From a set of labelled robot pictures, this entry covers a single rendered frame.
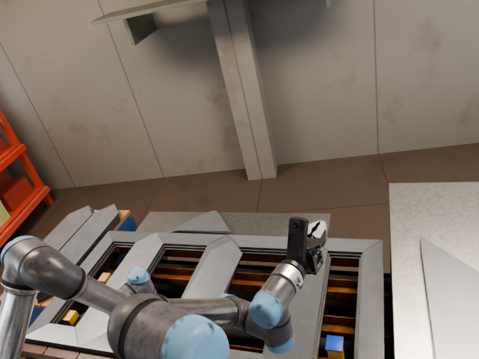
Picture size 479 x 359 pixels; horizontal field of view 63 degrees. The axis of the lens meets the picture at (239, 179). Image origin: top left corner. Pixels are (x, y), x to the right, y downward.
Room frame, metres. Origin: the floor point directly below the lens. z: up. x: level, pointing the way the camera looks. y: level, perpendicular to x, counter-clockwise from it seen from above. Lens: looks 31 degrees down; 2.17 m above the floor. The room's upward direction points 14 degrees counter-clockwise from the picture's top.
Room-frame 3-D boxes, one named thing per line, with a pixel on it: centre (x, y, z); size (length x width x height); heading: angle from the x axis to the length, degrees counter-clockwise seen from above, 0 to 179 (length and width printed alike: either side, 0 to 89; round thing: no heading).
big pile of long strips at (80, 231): (1.95, 1.11, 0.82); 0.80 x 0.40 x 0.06; 156
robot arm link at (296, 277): (0.69, -0.06, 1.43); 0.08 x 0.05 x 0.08; 50
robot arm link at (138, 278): (1.11, 0.46, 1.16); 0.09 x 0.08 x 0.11; 134
